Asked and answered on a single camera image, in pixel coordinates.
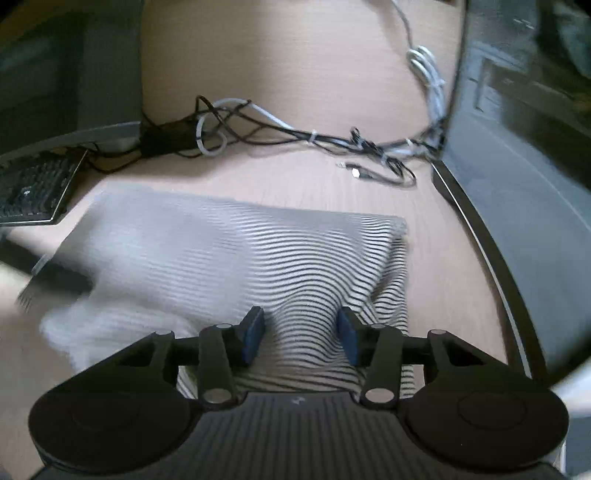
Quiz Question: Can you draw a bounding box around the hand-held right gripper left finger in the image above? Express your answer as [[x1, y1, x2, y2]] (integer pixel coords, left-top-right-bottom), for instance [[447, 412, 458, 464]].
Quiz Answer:
[[95, 305, 267, 411]]

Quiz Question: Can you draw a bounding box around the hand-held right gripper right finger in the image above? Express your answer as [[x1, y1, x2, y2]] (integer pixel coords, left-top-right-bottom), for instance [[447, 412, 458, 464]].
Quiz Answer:
[[336, 305, 505, 408]]

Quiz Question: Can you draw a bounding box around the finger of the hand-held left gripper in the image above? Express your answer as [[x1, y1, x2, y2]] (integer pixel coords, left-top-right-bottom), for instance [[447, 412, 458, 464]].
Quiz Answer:
[[0, 241, 94, 298]]

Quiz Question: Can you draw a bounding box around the striped black and white shirt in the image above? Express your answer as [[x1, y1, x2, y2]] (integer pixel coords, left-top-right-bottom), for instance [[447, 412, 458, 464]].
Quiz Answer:
[[39, 187, 419, 402]]

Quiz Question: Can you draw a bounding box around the black keyboard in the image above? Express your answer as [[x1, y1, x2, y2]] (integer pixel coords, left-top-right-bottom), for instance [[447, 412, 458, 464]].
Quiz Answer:
[[0, 148, 89, 227]]

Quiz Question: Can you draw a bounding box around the black power adapter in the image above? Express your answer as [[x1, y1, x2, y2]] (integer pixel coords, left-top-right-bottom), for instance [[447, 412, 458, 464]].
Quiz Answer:
[[140, 119, 200, 158]]

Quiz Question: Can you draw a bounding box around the grey computer monitor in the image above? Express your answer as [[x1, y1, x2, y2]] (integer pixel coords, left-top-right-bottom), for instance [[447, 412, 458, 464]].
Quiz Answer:
[[0, 0, 145, 160]]

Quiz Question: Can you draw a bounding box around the large dark computer monitor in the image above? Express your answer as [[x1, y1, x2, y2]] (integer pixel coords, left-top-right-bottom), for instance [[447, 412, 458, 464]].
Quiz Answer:
[[430, 0, 591, 386]]

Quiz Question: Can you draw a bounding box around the black cable with metal plug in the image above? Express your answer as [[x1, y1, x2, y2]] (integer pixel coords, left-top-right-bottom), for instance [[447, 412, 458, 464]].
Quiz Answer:
[[336, 159, 417, 188]]

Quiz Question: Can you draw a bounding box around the black cable bundle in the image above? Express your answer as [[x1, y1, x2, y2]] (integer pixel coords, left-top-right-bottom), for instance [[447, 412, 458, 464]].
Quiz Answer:
[[194, 95, 446, 162]]

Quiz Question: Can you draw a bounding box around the light grey looped cable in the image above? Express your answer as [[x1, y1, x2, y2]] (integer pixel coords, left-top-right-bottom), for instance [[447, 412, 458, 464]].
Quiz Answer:
[[196, 98, 298, 158]]

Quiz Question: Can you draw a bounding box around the coiled white cable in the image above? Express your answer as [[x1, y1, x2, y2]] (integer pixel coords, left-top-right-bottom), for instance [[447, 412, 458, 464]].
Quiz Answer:
[[390, 0, 450, 155]]

